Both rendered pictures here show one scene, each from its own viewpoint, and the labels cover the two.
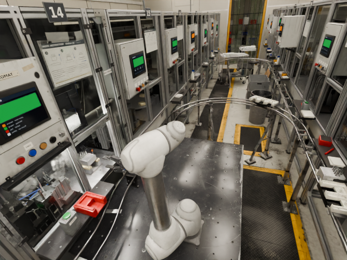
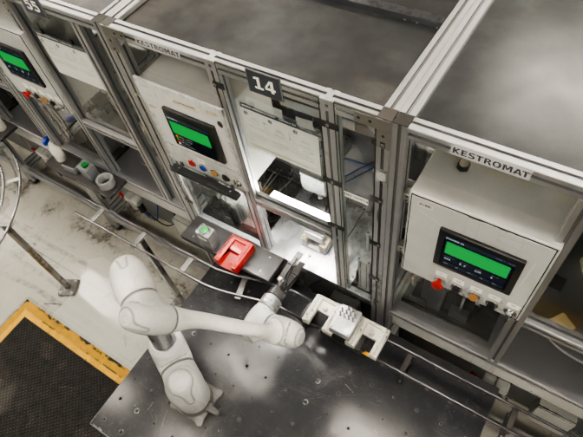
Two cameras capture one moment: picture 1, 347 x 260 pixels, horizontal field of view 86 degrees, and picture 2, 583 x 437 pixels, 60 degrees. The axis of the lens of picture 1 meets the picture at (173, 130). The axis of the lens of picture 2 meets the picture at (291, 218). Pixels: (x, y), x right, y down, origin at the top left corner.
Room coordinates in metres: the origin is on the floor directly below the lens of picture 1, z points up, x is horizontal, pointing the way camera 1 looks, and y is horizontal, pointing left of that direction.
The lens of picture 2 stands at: (1.58, -0.54, 2.99)
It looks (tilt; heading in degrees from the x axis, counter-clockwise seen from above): 55 degrees down; 111
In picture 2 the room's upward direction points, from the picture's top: 12 degrees counter-clockwise
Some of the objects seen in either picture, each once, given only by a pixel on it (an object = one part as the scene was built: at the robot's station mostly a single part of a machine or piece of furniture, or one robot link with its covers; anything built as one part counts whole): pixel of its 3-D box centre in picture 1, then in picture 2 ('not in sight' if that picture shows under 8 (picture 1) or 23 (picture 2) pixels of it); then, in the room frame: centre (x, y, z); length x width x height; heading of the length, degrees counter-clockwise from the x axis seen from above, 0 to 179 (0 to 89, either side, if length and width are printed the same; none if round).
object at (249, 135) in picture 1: (250, 138); not in sight; (2.79, -1.37, 0.01); 1.00 x 0.55 x 0.01; 159
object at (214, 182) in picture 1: (178, 185); (289, 407); (1.18, -0.02, 0.66); 1.50 x 1.06 x 0.04; 159
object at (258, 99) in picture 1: (263, 102); not in sight; (2.46, -1.31, 0.84); 0.37 x 0.14 x 0.10; 37
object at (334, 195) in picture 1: (333, 192); not in sight; (0.86, -1.08, 0.84); 0.37 x 0.14 x 0.10; 159
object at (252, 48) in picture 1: (246, 59); not in sight; (7.22, -2.89, 0.48); 0.84 x 0.58 x 0.97; 167
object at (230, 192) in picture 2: (40, 161); (205, 179); (0.75, 0.68, 1.37); 0.36 x 0.04 x 0.04; 159
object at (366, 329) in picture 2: not in sight; (345, 328); (1.39, 0.32, 0.84); 0.36 x 0.14 x 0.10; 159
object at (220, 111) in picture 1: (222, 91); not in sight; (5.36, -1.53, 0.01); 5.85 x 0.59 x 0.01; 159
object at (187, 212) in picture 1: (187, 215); (186, 387); (0.75, -0.05, 0.85); 0.18 x 0.16 x 0.22; 131
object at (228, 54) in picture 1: (233, 67); not in sight; (6.17, -2.06, 0.48); 0.88 x 0.56 x 0.96; 87
